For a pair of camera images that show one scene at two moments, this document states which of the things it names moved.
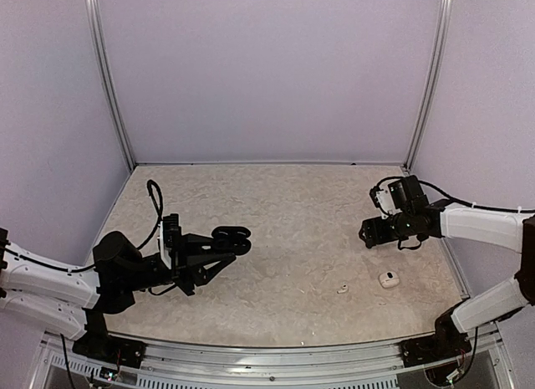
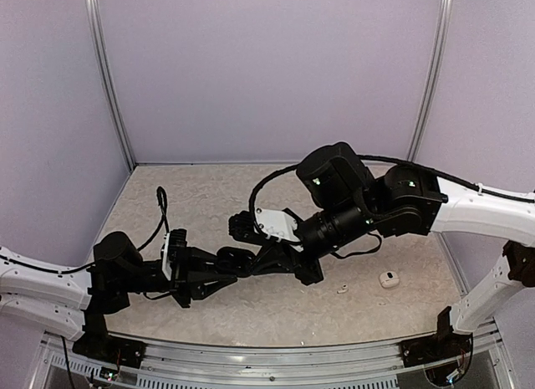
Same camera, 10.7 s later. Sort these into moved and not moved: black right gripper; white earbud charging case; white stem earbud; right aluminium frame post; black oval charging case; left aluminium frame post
Moved: black oval charging case; black right gripper
Not moved: white stem earbud; white earbud charging case; right aluminium frame post; left aluminium frame post
